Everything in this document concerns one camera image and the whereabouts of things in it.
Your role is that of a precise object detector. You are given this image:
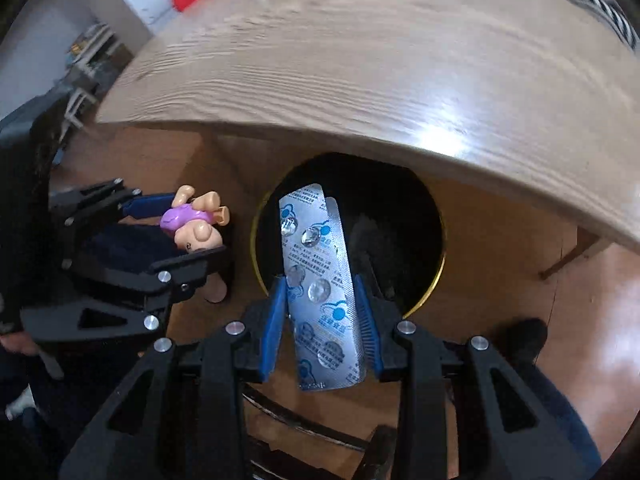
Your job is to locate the person's left leg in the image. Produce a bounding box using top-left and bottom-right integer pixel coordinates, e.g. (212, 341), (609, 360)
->
(82, 225), (176, 271)

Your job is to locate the person's leg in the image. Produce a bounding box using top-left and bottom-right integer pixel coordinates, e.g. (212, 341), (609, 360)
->
(82, 225), (176, 271)
(520, 360), (603, 480)

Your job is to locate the wooden table leg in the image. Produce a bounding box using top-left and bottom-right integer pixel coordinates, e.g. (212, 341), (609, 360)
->
(539, 227), (613, 281)

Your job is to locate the black chair base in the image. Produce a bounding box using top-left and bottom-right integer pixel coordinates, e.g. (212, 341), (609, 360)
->
(242, 385), (396, 480)

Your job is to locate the pink and purple toy doll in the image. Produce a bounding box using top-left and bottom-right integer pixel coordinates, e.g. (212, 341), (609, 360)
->
(160, 185), (232, 256)

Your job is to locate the silver blister pack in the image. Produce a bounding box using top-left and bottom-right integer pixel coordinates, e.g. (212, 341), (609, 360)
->
(278, 183), (368, 392)
(325, 197), (363, 311)

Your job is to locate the person's right leg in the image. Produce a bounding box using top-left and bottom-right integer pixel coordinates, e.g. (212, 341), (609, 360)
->
(520, 360), (603, 480)

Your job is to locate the white wooden rack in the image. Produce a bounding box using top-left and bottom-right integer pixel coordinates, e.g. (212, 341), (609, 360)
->
(65, 25), (121, 131)

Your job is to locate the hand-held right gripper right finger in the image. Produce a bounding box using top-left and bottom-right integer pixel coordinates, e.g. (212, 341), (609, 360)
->
(354, 274), (596, 480)

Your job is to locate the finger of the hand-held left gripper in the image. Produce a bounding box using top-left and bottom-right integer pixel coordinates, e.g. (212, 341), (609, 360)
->
(20, 247), (233, 345)
(50, 178), (176, 241)

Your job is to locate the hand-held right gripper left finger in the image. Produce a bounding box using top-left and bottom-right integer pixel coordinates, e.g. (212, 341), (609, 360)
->
(59, 276), (289, 480)

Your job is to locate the black bin with gold rim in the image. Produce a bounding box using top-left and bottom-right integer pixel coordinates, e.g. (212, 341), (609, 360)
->
(250, 152), (447, 321)

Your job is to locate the person's left hand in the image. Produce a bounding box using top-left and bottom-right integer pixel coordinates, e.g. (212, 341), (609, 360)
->
(0, 331), (41, 358)

